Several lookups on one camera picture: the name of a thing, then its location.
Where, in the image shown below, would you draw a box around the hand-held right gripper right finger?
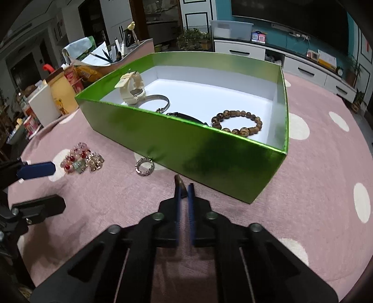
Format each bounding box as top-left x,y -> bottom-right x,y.
187,183 -> 340,303

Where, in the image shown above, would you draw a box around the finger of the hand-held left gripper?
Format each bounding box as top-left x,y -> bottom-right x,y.
11,195 -> 66,225
0,159 -> 58,185

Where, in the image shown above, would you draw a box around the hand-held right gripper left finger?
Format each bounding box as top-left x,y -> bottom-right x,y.
29,183 -> 181,303

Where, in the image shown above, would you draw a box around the green bead bracelet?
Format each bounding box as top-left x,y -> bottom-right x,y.
70,159 -> 88,174

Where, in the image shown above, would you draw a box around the red and pink bead bracelet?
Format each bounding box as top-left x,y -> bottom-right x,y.
60,142 -> 93,173

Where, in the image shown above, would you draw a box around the green cardboard box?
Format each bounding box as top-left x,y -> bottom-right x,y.
75,51 -> 290,204

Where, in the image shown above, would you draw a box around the white square box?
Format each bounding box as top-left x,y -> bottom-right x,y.
28,86 -> 62,127

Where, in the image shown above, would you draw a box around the cream carton with bear print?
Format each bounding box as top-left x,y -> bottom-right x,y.
47,71 -> 79,115

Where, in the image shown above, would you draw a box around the red snack packet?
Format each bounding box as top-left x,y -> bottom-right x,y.
64,67 -> 85,94

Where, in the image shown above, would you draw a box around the yellow snack packet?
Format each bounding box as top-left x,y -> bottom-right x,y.
74,65 -> 102,82

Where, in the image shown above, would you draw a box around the silver bangle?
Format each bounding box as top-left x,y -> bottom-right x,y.
140,95 -> 170,114

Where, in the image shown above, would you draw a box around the pink dotted rug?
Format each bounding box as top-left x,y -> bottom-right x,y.
7,71 -> 373,300

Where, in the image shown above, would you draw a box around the white wrist watch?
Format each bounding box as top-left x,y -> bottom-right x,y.
114,71 -> 146,105

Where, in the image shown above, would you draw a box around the white paper sheets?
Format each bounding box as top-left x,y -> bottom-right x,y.
61,36 -> 110,66

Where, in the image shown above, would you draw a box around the pink desk organizer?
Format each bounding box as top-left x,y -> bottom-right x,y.
87,38 -> 155,76

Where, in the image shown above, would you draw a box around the white television cabinet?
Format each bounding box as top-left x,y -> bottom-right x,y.
213,39 -> 357,102

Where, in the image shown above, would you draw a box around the yellow duck pen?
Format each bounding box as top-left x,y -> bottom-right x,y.
128,21 -> 139,45

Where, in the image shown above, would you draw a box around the potted plant in glass tank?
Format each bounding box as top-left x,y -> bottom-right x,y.
176,28 -> 213,51

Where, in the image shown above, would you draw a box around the clear plastic storage box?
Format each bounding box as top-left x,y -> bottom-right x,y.
210,20 -> 254,41

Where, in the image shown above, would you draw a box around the small potted plant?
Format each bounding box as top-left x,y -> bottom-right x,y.
351,89 -> 368,114

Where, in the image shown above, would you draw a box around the white and yellow desk calendar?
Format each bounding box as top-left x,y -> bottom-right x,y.
316,49 -> 337,70

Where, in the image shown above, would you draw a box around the tall potted plant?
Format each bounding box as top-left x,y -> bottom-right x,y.
345,55 -> 363,88

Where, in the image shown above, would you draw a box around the black television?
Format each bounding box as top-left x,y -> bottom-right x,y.
231,0 -> 350,54

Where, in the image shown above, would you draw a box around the black band bracelet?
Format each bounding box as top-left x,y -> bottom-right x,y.
166,111 -> 209,127

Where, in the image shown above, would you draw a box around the brown bead bracelet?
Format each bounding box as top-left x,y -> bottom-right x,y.
211,110 -> 263,137

